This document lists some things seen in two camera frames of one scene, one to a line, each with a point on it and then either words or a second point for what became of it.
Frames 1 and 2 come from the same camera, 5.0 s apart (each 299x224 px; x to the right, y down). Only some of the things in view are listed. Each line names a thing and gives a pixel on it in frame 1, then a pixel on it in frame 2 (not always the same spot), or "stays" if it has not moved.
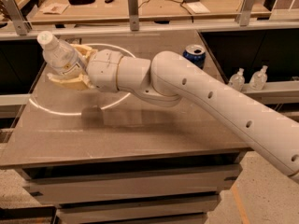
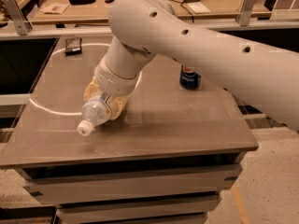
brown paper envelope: (57, 8) stays
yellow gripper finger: (84, 50) -> (117, 104)
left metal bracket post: (21, 25) stays
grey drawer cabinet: (160, 188) stays
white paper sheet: (198, 7) stays
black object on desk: (78, 1) stays
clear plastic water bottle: (61, 55) -> (93, 113)
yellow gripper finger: (80, 81) -> (92, 90)
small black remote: (109, 0) stays
